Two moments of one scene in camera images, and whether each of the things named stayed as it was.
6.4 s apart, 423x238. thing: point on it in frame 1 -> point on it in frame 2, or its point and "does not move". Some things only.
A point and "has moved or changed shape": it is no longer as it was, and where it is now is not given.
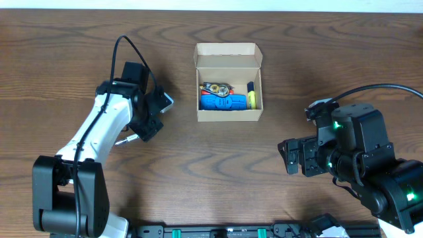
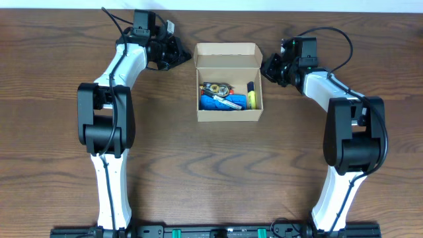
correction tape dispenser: (221, 89) does not move
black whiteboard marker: (127, 139) has moved or changed shape
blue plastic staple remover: (231, 102) does not move
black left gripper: (149, 128) -> (176, 53)
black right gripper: (308, 147) -> (267, 68)
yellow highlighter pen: (252, 97) does not move
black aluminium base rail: (279, 230) does not move
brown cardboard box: (236, 64) does not move
